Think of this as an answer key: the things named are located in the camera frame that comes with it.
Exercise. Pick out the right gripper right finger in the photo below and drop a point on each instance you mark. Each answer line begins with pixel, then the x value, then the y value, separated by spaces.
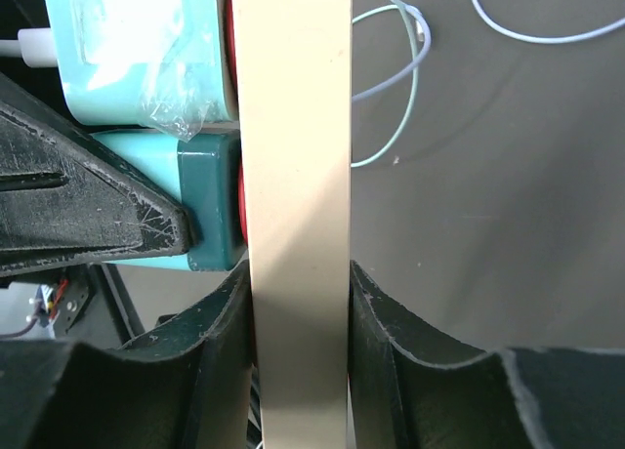
pixel 413 386

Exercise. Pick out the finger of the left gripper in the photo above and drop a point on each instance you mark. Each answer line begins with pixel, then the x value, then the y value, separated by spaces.
pixel 66 199

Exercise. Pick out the light teal charger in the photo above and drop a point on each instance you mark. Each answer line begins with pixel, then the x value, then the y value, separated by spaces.
pixel 157 63

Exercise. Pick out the beige wooden power strip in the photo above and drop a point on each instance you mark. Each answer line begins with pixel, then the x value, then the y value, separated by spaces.
pixel 294 69

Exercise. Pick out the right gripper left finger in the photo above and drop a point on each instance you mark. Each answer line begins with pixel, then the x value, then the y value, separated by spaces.
pixel 183 384

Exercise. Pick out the teal dual usb charger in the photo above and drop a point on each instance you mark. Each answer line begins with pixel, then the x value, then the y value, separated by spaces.
pixel 202 174

